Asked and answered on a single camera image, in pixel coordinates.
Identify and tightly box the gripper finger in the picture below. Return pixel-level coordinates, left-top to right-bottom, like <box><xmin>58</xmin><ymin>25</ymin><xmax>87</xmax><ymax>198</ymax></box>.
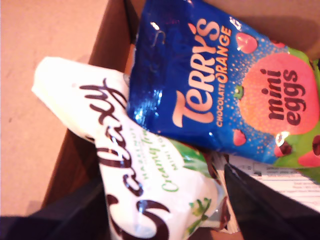
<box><xmin>224</xmin><ymin>161</ymin><xmax>320</xmax><ymax>240</ymax></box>
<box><xmin>0</xmin><ymin>178</ymin><xmax>112</xmax><ymax>240</ymax></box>

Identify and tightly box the blue Terry's mini eggs bag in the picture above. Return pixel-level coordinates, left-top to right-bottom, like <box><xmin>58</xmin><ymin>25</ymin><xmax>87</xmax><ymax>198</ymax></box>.
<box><xmin>126</xmin><ymin>0</ymin><xmax>320</xmax><ymax>173</ymax></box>

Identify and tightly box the brown cardboard box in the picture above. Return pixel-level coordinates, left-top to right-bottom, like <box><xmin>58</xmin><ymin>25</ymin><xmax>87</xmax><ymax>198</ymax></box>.
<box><xmin>0</xmin><ymin>0</ymin><xmax>320</xmax><ymax>240</ymax></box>

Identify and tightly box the white Galaxy egg bag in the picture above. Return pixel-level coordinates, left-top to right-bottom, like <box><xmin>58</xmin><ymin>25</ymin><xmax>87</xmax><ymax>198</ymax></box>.
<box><xmin>31</xmin><ymin>56</ymin><xmax>320</xmax><ymax>240</ymax></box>

